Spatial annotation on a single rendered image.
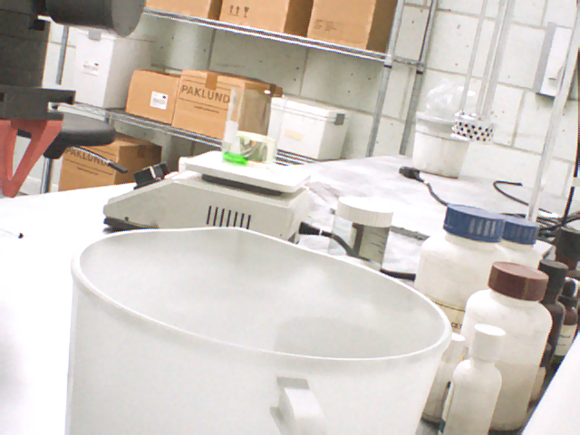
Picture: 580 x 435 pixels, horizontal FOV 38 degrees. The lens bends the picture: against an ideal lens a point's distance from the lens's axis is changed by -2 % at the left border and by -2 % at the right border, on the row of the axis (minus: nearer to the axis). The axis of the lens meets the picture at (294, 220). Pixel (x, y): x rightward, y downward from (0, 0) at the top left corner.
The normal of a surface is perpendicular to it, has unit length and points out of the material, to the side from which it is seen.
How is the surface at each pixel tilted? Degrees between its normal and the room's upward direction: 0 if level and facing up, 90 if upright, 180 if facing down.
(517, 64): 90
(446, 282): 90
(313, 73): 90
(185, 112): 86
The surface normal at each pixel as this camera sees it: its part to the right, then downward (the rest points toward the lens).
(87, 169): -0.51, 0.09
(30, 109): 0.83, 0.27
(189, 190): -0.18, 0.17
